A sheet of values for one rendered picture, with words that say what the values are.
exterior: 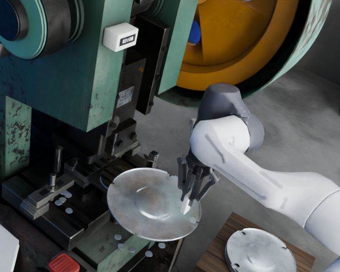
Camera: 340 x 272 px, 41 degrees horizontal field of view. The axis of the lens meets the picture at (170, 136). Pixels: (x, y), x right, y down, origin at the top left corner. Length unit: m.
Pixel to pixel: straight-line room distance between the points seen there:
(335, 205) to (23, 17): 0.70
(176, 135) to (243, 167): 2.12
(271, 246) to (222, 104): 1.04
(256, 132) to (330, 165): 2.33
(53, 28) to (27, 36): 0.06
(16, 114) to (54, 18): 0.52
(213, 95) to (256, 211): 1.69
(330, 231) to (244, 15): 0.75
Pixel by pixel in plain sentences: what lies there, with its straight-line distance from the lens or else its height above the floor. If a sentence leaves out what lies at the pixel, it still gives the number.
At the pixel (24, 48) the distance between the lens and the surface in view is 1.00.
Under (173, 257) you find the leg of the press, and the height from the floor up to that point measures 0.36.
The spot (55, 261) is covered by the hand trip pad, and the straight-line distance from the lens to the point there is 1.23.
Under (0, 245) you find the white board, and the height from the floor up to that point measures 0.52.
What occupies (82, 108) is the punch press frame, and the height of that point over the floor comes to 1.12.
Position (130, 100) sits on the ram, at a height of 1.04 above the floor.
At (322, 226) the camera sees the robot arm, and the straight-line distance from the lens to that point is 0.91.
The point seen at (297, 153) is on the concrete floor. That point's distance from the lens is 3.31.
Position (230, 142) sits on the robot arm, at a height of 1.20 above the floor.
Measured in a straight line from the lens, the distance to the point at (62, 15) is 0.95.
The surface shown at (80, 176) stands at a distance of 1.43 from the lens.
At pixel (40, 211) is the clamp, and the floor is 0.72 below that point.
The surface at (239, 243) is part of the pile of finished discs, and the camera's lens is 1.93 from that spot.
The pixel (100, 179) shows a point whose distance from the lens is 1.42.
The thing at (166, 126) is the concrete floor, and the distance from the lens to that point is 3.09.
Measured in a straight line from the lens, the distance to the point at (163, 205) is 1.37.
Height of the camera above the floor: 1.74
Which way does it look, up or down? 35 degrees down
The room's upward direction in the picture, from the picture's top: 15 degrees clockwise
